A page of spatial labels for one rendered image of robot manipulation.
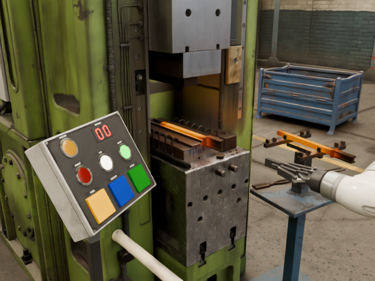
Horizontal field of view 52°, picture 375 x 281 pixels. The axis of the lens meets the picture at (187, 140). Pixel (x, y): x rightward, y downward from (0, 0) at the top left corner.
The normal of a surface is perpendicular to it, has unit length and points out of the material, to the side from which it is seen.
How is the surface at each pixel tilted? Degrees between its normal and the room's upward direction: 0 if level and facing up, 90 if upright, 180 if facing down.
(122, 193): 60
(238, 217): 90
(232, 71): 90
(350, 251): 0
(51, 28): 90
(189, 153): 90
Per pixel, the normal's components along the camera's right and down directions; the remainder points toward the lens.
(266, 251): 0.00, -0.95
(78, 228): -0.42, 0.29
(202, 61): 0.65, 0.25
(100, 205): 0.79, -0.36
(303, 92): -0.69, 0.22
